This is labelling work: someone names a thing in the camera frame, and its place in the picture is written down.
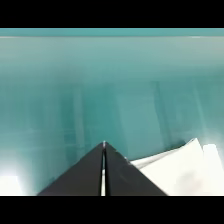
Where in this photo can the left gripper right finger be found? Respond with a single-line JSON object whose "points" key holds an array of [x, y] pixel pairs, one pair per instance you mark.
{"points": [[130, 180]]}

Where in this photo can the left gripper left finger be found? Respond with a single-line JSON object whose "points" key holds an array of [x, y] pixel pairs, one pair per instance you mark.
{"points": [[83, 176]]}

